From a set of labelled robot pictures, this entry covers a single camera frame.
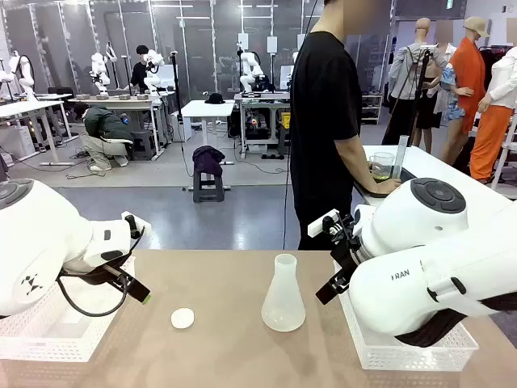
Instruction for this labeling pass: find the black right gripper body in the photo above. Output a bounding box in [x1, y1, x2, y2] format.
[329, 232, 371, 293]

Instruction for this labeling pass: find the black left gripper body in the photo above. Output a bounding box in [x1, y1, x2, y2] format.
[59, 258, 137, 285]

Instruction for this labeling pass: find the translucent plastic Erlenmeyer flask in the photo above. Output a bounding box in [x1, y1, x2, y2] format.
[261, 253, 307, 333]

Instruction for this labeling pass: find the white round flask cap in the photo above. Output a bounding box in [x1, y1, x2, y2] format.
[170, 307, 195, 330]

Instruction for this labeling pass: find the white perforated plastic basket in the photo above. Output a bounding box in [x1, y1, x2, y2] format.
[0, 254, 137, 363]
[333, 258, 480, 372]

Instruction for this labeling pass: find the clear plastic measuring beaker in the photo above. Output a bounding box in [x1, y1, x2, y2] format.
[369, 152, 396, 181]

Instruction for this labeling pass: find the clear graduated cylinder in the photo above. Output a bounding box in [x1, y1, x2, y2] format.
[390, 135, 410, 181]

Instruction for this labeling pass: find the person's right forearm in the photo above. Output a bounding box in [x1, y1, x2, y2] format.
[336, 137, 389, 191]

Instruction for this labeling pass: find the person's right hand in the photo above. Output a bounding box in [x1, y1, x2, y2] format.
[373, 179, 402, 196]

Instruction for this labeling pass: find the black plastic tray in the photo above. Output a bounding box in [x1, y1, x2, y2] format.
[354, 165, 418, 199]

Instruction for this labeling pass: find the dark gray step stool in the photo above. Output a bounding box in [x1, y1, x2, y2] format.
[128, 129, 158, 161]

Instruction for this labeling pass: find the person in black t-shirt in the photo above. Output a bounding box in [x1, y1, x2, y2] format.
[289, 0, 399, 251]

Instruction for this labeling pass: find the person in green jacket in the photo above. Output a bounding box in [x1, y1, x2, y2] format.
[74, 103, 135, 172]

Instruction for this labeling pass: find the dark purple jacket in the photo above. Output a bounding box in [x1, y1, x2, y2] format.
[191, 145, 226, 177]

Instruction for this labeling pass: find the shoe rack with shoes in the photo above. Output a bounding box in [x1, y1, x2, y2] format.
[360, 93, 384, 125]

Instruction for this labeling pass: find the long white desk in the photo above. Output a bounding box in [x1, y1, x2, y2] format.
[0, 99, 69, 167]

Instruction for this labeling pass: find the white standing desk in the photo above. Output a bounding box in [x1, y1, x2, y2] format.
[180, 99, 237, 166]

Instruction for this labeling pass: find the mannequin with blue patterned cloth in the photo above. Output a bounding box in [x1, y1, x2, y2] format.
[431, 19, 465, 124]

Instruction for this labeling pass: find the mannequin in orange trousers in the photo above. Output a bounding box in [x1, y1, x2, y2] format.
[469, 44, 517, 183]

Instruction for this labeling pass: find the mannequin in gray shirt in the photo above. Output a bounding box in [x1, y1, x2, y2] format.
[381, 17, 449, 146]

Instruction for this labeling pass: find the seated person in black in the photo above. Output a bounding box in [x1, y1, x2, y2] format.
[128, 44, 157, 95]

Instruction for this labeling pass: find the mannequin in orange robe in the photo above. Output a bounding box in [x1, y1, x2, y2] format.
[439, 15, 492, 165]

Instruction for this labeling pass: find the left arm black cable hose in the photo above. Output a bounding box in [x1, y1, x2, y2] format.
[56, 226, 146, 318]

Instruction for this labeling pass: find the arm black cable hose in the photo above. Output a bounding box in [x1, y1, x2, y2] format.
[56, 226, 146, 318]
[394, 297, 517, 349]

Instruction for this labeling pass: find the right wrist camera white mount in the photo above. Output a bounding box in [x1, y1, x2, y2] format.
[307, 209, 356, 247]

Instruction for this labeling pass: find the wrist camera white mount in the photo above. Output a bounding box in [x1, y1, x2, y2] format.
[307, 209, 356, 247]
[120, 210, 153, 240]

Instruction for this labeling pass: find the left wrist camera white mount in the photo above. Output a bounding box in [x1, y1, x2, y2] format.
[120, 210, 153, 240]

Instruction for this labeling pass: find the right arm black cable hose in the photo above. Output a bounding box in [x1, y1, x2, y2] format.
[394, 297, 517, 349]

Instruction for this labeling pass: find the black camera tripod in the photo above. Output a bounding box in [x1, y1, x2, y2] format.
[381, 44, 438, 147]

